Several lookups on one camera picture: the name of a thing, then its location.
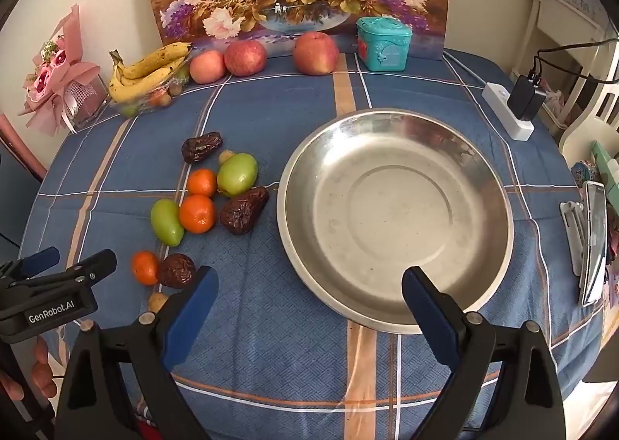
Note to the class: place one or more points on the bunch of yellow bananas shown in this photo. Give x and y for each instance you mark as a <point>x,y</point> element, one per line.
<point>145,70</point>

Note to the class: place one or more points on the round stainless steel plate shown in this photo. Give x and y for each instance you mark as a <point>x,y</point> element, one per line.
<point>387,208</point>

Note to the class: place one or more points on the round patterned tin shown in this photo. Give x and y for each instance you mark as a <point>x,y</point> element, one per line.
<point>582,171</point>

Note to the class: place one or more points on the teal tin box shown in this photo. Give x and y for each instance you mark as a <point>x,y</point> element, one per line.
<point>384,43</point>

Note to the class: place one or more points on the white phone stand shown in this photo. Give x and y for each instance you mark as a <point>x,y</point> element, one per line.
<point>573,232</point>

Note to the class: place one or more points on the person's left hand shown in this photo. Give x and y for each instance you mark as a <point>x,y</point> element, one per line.
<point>43,372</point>

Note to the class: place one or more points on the small brown longan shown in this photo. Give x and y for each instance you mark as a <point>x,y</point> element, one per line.
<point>157,303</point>
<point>225,157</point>

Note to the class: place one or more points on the round green jujube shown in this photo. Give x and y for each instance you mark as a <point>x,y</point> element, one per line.
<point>238,174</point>

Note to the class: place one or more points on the large red apple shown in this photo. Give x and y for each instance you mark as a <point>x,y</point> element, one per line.
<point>315,54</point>

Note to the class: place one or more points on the small orange tangerine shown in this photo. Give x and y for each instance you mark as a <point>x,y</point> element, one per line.
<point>197,213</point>
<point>202,182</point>
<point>145,268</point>

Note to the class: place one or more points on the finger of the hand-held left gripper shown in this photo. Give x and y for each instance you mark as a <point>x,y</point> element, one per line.
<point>41,258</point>
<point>92,266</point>

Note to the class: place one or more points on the white power strip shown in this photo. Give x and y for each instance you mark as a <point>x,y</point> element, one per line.
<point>503,111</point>

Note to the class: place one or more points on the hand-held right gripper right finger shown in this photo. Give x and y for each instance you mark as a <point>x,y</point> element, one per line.
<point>430,319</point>

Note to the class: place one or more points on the blue plaid tablecloth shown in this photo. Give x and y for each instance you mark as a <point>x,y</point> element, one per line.
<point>290,362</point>

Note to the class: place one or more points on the white chair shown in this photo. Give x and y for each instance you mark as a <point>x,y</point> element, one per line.
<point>585,96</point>

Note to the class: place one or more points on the dark red apple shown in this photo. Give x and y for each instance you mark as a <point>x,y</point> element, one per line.
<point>245,58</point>

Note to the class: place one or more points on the clear fruit container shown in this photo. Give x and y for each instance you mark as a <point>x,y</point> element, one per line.
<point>159,99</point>

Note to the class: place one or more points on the black charger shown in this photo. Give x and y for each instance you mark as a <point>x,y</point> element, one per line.
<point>526,99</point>

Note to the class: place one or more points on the wrinkled red date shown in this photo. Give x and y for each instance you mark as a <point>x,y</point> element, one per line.
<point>176,270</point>
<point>200,147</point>
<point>242,212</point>

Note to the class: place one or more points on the elongated green jujube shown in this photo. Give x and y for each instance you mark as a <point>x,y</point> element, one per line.
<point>167,222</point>

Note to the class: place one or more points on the smartphone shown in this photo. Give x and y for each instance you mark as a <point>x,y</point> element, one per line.
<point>594,241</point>

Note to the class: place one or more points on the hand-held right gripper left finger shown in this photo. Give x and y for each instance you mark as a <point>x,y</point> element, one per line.
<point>191,316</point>

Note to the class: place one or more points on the green box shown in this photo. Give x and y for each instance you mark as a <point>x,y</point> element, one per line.
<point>607,169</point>

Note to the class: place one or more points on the pink flower bouquet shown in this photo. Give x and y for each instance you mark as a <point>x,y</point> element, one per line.
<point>53,72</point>

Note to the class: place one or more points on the pale pink apple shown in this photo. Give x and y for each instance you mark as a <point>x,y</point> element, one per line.
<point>207,66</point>

